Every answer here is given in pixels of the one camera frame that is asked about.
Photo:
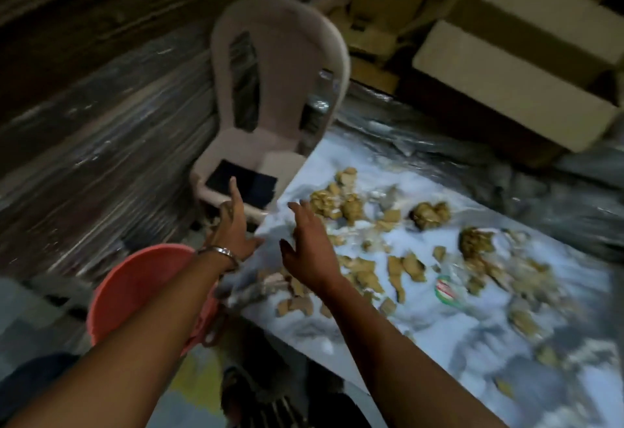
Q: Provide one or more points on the light cardboard box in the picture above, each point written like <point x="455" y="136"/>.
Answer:
<point x="546" y="8"/>
<point x="516" y="86"/>

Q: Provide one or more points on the beige plastic chair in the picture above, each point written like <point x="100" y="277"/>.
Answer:
<point x="287" y="81"/>

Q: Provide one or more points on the person's left fingers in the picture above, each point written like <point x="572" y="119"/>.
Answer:
<point x="236" y="198"/>

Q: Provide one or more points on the tan crumbly clump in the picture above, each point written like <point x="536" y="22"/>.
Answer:
<point x="430" y="214"/>
<point x="336" y="203"/>
<point x="477" y="242"/>

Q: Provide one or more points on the person's dark trouser leg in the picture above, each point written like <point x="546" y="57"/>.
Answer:
<point x="34" y="374"/>

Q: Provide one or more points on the scatter of tan broken pieces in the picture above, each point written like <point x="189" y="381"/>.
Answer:
<point x="404" y="267"/>

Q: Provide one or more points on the person's left forearm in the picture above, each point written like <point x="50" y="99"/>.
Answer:
<point x="131" y="345"/>

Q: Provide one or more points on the crumpled clear plastic sheet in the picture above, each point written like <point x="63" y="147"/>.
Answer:
<point x="487" y="164"/>

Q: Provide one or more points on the person's right forearm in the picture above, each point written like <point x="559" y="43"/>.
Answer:
<point x="390" y="359"/>

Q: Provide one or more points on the person's left hand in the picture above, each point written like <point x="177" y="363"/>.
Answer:
<point x="233" y="233"/>

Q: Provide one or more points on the person's right hand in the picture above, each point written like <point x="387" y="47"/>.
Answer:
<point x="312" y="254"/>

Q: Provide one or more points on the red plastic bucket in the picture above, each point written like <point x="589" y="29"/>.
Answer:
<point x="141" y="291"/>

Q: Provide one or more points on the person's right thumb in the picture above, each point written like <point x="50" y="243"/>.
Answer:
<point x="286" y="250"/>

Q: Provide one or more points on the pile of brown cardboard boxes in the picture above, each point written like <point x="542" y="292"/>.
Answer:
<point x="390" y="13"/>

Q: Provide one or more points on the black phone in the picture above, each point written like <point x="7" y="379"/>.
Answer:
<point x="223" y="177"/>

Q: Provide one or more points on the plastic-wrapped stack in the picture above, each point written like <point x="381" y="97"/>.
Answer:
<point x="97" y="115"/>

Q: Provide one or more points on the round red green label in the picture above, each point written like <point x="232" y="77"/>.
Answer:
<point x="446" y="292"/>

